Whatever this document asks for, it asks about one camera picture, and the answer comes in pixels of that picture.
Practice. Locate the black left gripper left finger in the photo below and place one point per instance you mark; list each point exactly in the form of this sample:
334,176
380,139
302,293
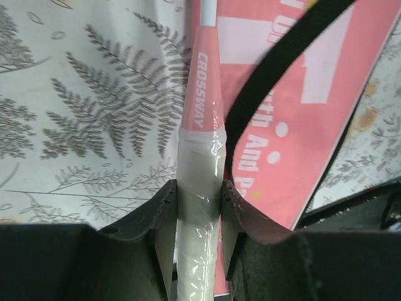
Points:
130,259

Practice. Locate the floral table cloth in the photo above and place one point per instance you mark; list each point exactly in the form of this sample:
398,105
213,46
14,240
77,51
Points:
91,101

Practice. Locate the pink racket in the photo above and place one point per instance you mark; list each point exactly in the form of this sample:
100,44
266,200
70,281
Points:
201,155

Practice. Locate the pink racket bag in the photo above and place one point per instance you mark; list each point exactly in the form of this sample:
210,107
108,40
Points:
291,73

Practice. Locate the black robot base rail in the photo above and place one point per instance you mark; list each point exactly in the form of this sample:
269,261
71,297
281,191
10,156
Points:
376,208

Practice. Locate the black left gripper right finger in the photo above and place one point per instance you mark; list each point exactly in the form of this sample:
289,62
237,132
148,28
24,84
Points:
266,261

